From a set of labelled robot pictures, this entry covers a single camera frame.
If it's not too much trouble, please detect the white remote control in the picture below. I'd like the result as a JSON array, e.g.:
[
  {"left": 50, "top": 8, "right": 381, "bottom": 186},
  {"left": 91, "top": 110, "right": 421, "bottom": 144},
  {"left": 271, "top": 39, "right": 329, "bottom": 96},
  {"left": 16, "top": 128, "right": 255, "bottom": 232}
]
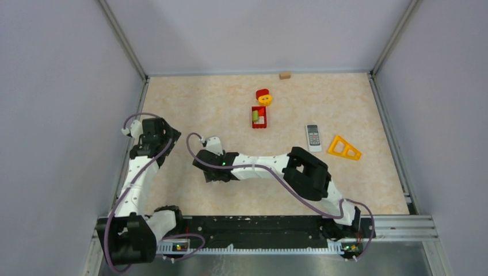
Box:
[{"left": 306, "top": 124, "right": 322, "bottom": 152}]

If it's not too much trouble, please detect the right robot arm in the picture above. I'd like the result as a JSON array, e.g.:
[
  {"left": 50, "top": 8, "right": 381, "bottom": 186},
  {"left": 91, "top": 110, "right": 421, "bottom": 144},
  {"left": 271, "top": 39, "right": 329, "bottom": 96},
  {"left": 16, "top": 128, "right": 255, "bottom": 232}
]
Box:
[{"left": 192, "top": 147, "right": 371, "bottom": 240}]

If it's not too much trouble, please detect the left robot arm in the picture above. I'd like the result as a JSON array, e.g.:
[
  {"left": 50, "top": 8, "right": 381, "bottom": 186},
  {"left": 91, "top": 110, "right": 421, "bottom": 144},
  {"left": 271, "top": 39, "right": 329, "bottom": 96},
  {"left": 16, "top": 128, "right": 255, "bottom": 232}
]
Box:
[{"left": 96, "top": 113, "right": 185, "bottom": 273}]

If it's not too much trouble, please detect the red toy brick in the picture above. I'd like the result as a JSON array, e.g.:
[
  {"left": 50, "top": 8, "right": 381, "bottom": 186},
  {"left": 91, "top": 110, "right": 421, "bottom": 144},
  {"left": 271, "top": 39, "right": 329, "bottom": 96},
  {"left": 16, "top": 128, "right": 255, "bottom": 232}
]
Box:
[{"left": 251, "top": 106, "right": 268, "bottom": 129}]

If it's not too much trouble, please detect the red toy block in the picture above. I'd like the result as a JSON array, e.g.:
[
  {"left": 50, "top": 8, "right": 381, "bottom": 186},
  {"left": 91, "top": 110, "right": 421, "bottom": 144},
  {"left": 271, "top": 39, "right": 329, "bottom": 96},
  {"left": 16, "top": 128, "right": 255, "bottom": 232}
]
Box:
[{"left": 256, "top": 89, "right": 270, "bottom": 99}]

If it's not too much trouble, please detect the small wooden block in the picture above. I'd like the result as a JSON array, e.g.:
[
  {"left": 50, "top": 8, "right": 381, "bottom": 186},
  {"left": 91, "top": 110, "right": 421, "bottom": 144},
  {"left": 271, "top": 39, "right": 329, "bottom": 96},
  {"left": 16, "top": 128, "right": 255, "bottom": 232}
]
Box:
[{"left": 279, "top": 72, "right": 291, "bottom": 80}]

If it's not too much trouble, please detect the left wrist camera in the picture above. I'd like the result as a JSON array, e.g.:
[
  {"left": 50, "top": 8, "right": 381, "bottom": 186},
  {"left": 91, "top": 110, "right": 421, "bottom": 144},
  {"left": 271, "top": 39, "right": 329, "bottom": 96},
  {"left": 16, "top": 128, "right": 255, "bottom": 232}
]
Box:
[{"left": 121, "top": 120, "right": 143, "bottom": 140}]

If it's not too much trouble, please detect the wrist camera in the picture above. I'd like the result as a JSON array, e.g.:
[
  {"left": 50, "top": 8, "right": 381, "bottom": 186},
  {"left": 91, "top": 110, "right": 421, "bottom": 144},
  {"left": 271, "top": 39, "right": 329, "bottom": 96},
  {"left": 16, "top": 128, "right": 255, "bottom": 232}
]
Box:
[
  {"left": 200, "top": 136, "right": 224, "bottom": 156},
  {"left": 121, "top": 120, "right": 143, "bottom": 140}
]

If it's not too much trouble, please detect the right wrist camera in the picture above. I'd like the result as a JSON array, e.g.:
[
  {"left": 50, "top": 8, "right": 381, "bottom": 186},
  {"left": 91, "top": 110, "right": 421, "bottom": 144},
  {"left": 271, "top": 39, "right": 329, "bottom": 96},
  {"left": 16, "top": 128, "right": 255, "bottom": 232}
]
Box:
[{"left": 200, "top": 136, "right": 224, "bottom": 156}]

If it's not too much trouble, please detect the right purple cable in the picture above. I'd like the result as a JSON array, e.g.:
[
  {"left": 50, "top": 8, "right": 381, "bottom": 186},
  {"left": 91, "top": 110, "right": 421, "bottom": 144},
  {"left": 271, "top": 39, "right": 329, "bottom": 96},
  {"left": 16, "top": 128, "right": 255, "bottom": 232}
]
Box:
[{"left": 185, "top": 132, "right": 376, "bottom": 262}]

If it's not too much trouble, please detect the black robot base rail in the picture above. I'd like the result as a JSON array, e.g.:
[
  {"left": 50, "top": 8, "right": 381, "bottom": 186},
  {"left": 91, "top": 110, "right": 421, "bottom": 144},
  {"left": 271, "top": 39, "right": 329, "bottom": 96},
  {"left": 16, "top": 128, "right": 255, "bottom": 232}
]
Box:
[{"left": 164, "top": 216, "right": 376, "bottom": 250}]

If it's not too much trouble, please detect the yellow triangular toy frame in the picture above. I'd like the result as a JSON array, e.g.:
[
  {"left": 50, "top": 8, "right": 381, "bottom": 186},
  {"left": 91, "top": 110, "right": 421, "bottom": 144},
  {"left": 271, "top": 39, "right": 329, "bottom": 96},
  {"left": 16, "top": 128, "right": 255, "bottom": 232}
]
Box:
[{"left": 327, "top": 135, "right": 362, "bottom": 161}]

